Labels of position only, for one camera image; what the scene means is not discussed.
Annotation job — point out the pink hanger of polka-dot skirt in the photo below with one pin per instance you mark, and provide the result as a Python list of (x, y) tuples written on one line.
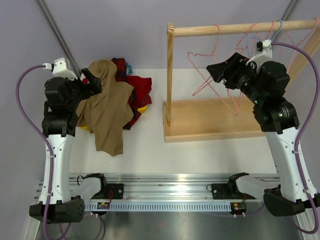
[(297, 38)]

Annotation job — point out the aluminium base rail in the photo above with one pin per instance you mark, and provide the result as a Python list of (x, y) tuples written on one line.
[(180, 193)]

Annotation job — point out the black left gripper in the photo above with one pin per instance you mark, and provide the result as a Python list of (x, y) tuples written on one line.
[(94, 84)]

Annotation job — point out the pink hanger of red skirt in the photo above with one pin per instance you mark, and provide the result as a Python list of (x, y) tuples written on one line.
[(270, 32)]

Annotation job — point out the red plaid skirt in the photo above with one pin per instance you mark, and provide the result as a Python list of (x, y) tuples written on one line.
[(131, 94)]

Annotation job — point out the light blue wire hanger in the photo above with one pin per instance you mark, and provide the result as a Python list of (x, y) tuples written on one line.
[(273, 36)]

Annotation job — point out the wooden clothes rack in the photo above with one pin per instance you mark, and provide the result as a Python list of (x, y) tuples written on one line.
[(208, 119)]

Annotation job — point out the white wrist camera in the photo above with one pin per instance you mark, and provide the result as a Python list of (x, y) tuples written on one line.
[(264, 53), (61, 68)]

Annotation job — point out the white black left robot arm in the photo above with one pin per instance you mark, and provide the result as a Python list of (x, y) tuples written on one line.
[(57, 160)]

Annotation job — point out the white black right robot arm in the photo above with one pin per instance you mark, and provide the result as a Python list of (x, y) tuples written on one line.
[(285, 150)]

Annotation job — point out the blue floral skirt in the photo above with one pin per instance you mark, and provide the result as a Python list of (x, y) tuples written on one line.
[(129, 69)]

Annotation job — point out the plain red skirt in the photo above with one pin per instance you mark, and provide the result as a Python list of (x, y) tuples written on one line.
[(141, 86)]

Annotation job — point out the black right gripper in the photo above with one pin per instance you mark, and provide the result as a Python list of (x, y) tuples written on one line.
[(231, 70)]

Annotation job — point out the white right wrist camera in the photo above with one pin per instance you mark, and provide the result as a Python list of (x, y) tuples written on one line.
[(264, 53)]

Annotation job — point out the tan pleated skirt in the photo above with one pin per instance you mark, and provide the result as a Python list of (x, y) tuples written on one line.
[(106, 113)]

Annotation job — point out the dark red polka-dot skirt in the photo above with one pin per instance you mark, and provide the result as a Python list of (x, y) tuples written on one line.
[(146, 100)]

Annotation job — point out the yellow plastic tray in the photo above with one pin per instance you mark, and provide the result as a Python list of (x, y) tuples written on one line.
[(142, 110)]

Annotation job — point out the pink hanger of plaid skirt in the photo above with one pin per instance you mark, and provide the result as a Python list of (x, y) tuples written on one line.
[(243, 49)]

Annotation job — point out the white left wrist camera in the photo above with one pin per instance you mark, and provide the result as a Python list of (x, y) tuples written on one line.
[(61, 68)]

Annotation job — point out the pink hanger holding tan skirt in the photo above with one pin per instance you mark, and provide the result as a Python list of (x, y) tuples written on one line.
[(207, 81)]

